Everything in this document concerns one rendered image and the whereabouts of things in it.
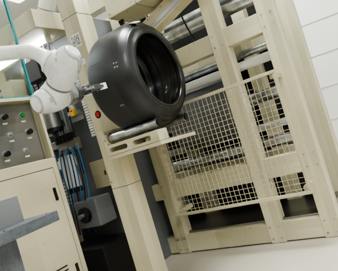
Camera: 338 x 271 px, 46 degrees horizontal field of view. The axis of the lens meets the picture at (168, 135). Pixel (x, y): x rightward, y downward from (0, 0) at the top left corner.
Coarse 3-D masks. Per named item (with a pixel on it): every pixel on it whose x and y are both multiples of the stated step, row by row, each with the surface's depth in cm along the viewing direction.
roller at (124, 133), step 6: (150, 120) 202; (156, 120) 199; (132, 126) 209; (138, 126) 206; (144, 126) 203; (150, 126) 201; (156, 126) 201; (120, 132) 212; (126, 132) 210; (132, 132) 208; (138, 132) 207; (114, 138) 215; (120, 138) 214
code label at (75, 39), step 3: (78, 33) 228; (72, 36) 231; (75, 36) 230; (78, 36) 228; (72, 39) 231; (75, 39) 230; (78, 39) 229; (72, 42) 232; (75, 42) 230; (78, 42) 229; (81, 42) 228; (72, 45) 232; (75, 45) 231; (78, 45) 229
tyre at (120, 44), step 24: (144, 24) 212; (96, 48) 204; (120, 48) 193; (144, 48) 238; (168, 48) 226; (96, 72) 199; (120, 72) 191; (144, 72) 247; (168, 72) 241; (96, 96) 202; (120, 96) 195; (144, 96) 195; (168, 96) 240; (120, 120) 206; (144, 120) 205; (168, 120) 213
